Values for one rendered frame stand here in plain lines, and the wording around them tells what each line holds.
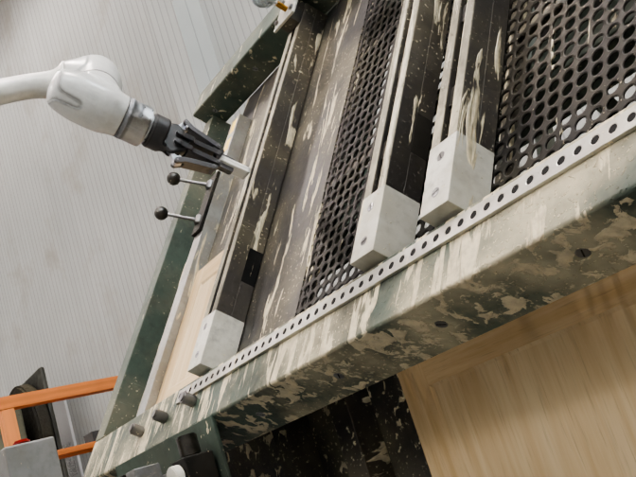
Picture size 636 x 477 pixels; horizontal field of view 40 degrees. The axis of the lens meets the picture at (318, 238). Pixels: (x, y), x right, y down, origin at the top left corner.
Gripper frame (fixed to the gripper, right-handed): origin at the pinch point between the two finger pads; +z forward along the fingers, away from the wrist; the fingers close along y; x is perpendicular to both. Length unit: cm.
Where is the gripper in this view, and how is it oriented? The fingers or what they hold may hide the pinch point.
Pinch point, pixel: (233, 167)
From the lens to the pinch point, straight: 194.8
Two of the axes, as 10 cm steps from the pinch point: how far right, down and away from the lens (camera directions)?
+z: 8.5, 3.8, 3.7
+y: 0.8, -7.8, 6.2
